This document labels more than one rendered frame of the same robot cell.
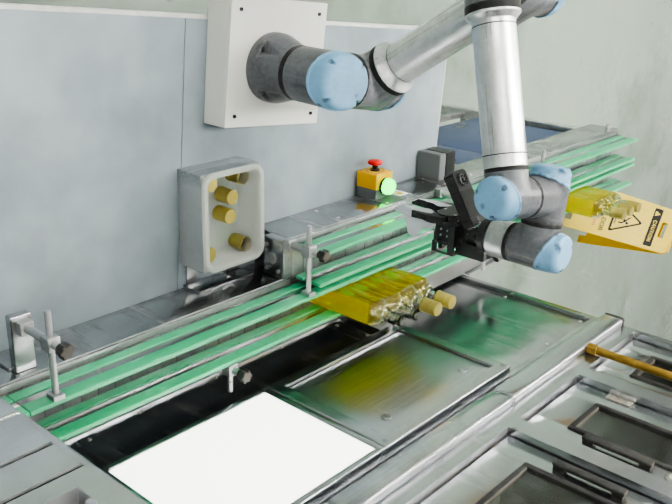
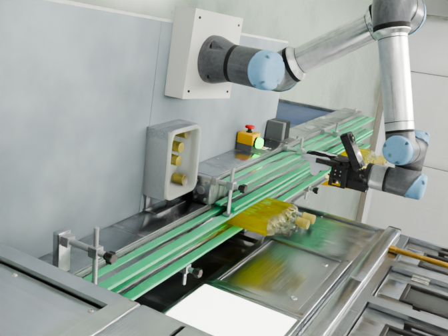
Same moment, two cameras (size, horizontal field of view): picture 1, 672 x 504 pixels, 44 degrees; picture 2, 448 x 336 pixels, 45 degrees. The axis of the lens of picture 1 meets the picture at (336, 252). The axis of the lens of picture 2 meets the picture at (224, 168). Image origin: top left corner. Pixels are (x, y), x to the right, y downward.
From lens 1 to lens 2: 49 cm
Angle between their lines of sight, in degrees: 13
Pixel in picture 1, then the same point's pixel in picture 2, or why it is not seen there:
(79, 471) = not seen: outside the picture
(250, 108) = (197, 86)
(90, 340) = not seen: hidden behind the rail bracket
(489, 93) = (394, 81)
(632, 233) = not seen: hidden behind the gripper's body
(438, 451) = (336, 319)
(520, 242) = (397, 179)
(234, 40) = (193, 39)
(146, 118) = (134, 89)
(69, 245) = (83, 179)
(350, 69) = (277, 63)
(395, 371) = (283, 267)
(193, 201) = (159, 149)
